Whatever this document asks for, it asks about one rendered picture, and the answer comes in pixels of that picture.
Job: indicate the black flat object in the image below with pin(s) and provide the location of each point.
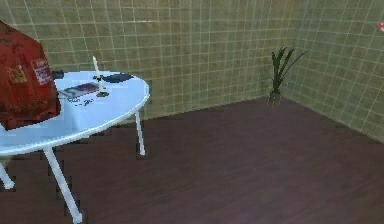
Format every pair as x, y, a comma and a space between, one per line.
116, 78

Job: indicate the white round table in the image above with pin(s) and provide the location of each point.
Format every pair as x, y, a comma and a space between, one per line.
100, 110

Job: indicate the green house plant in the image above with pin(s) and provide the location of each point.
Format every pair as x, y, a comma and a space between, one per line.
279, 73

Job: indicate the white candle on black holder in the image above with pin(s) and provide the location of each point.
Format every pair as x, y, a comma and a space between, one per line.
98, 76

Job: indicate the small black object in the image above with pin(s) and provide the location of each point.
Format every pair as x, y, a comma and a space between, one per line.
57, 74

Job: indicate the red box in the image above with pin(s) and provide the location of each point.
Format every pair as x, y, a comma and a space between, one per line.
23, 83

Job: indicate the red and white wall object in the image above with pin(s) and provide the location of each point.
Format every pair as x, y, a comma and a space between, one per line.
381, 25

